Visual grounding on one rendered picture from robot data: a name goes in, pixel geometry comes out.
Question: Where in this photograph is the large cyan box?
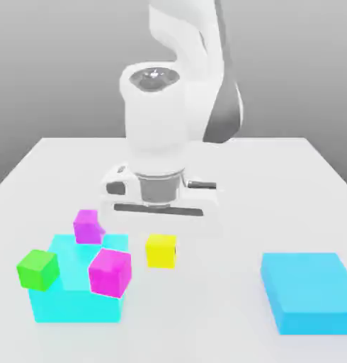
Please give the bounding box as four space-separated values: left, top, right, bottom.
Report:
28 233 129 324

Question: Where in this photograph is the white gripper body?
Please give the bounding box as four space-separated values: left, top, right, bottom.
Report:
98 194 222 236

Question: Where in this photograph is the small purple cube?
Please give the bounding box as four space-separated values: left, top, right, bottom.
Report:
73 209 106 245

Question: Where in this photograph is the small yellow cube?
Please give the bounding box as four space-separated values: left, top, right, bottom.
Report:
145 233 178 269

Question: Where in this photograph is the small magenta cube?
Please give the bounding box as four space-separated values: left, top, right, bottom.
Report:
88 248 132 299

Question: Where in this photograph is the small green cube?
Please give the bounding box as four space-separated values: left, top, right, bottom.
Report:
16 249 61 292

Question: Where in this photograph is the large blue box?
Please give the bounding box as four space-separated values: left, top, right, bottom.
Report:
260 252 347 336

